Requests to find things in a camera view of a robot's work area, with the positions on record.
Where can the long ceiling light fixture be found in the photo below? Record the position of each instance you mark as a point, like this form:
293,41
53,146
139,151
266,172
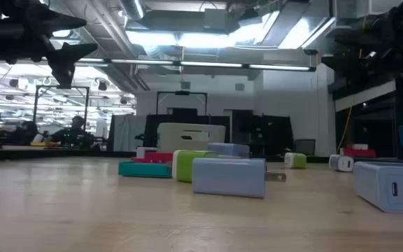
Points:
208,64

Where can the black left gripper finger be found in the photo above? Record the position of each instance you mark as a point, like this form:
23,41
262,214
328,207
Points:
61,22
68,57

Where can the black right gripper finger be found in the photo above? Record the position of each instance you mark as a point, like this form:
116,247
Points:
355,38
348,66

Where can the black partition panels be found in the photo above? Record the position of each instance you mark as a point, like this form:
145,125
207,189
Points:
257,133

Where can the grey cover sheet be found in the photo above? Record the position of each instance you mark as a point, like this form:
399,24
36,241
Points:
124,133

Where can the small white grey charger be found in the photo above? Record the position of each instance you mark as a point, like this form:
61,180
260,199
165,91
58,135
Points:
339,162

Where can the red white background box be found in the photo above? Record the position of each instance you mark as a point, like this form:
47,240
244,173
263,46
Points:
359,153

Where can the person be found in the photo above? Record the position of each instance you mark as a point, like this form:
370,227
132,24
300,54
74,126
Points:
72,134
28,134

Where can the blue-grey wall charger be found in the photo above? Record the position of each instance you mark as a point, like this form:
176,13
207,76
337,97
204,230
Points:
227,176
227,150
387,185

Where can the red wall charger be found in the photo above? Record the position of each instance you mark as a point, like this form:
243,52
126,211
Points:
161,157

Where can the red labelled card box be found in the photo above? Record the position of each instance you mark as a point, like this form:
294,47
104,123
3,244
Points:
138,160

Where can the black metal gantry frame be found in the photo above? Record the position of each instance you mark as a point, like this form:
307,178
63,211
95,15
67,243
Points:
182,93
35,105

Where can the teal labelled card box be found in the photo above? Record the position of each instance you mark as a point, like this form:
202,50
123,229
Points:
142,170

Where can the green white wall charger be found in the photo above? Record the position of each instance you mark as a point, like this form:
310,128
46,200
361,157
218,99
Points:
187,166
297,161

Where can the white plastic storage bin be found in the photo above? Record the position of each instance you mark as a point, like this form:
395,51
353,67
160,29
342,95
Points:
173,136

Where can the background wooden workbench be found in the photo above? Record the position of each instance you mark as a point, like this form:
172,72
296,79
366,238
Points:
47,154

